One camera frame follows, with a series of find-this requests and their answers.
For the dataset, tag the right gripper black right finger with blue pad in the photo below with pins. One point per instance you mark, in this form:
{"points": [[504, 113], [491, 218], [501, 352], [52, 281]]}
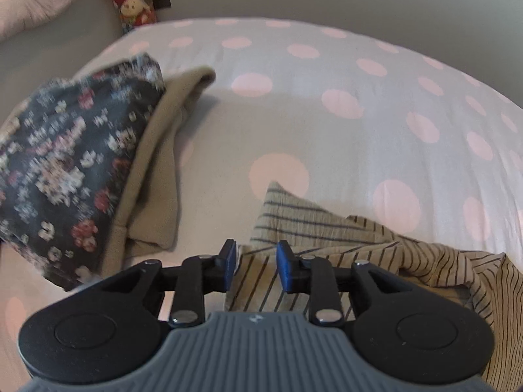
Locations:
{"points": [[399, 328]]}

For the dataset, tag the white pink-dotted bed sheet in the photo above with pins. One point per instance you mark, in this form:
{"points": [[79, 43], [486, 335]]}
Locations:
{"points": [[355, 125]]}

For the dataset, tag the plain khaki garment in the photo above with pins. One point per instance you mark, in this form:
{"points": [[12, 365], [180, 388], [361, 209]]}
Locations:
{"points": [[145, 222]]}

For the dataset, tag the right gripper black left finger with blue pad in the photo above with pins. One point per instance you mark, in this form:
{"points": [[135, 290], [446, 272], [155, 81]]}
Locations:
{"points": [[115, 326]]}

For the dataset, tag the dark floral garment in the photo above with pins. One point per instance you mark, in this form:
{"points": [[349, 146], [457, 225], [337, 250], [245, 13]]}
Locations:
{"points": [[66, 156]]}

